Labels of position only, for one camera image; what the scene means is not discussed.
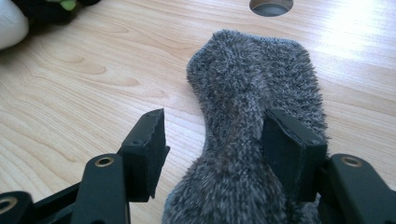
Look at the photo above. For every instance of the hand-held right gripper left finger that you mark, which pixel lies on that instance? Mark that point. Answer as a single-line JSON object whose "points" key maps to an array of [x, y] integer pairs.
{"points": [[143, 155]]}

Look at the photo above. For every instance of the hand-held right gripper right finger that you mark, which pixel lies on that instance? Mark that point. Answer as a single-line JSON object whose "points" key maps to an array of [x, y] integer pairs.
{"points": [[292, 155]]}

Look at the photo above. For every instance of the grey fuzzy cloth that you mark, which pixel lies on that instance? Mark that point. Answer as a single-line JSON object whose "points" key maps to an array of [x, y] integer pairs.
{"points": [[236, 93]]}

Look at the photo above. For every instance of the panda plush toy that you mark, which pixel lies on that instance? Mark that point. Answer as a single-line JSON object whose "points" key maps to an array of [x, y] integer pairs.
{"points": [[18, 21]]}

